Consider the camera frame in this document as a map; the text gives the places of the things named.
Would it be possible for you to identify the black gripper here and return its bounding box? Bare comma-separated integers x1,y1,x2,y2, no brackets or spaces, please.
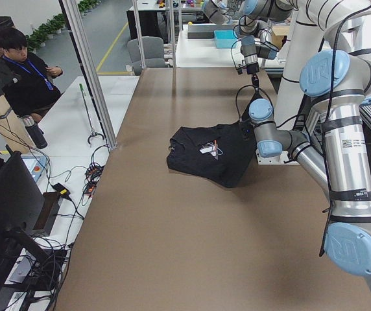
245,62,260,87

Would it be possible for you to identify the black graphic t-shirt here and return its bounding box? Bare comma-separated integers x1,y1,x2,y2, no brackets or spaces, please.
167,121,256,188

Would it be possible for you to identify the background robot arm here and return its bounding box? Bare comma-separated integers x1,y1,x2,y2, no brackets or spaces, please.
201,0,233,25

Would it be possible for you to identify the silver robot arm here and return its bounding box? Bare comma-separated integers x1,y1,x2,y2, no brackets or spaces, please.
248,1,371,277
235,1,293,87

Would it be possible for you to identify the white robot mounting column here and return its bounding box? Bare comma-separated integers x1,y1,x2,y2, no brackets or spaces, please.
257,0,371,166

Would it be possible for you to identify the blue plastic bin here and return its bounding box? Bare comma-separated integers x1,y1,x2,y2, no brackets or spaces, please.
214,30,241,49

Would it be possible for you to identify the grey office chair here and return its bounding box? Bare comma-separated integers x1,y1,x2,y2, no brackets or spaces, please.
127,36,167,75

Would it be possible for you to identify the reacher grabber tool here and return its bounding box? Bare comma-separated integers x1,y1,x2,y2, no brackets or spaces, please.
78,83,105,147

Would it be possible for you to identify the orange black usb hub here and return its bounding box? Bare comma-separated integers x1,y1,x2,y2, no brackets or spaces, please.
83,163,104,198

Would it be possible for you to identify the black power adapter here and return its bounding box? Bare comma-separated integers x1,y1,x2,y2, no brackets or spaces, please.
52,183,70,199

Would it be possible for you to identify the seated man in black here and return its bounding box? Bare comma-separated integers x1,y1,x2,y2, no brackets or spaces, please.
0,27,63,123

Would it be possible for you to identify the dark water bottle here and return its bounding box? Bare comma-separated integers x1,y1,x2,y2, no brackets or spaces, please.
21,115,48,149

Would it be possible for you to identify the black computer monitor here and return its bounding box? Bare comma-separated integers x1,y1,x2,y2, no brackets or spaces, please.
0,152,49,290

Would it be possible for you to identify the aluminium frame post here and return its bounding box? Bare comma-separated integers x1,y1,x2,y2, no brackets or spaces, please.
58,0,117,150

